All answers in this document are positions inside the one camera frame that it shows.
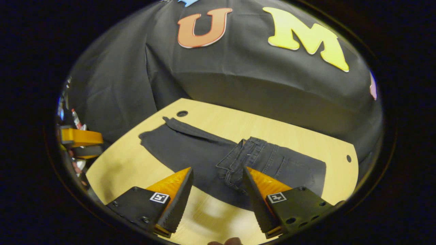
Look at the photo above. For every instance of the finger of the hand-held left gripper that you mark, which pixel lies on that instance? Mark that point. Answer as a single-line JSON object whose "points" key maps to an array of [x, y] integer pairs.
{"points": [[81, 137], [88, 151]]}

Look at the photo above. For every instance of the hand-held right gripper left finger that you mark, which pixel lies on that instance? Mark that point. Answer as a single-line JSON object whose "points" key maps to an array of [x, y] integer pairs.
{"points": [[178, 204]]}

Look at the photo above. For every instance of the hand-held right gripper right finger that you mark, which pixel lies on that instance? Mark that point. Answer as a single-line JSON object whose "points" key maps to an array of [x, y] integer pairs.
{"points": [[259, 207]]}

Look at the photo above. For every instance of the black jeans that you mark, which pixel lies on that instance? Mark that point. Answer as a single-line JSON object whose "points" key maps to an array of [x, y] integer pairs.
{"points": [[190, 153]]}

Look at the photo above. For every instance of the black backdrop cloth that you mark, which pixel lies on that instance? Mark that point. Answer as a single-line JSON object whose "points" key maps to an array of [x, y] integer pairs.
{"points": [[245, 78]]}

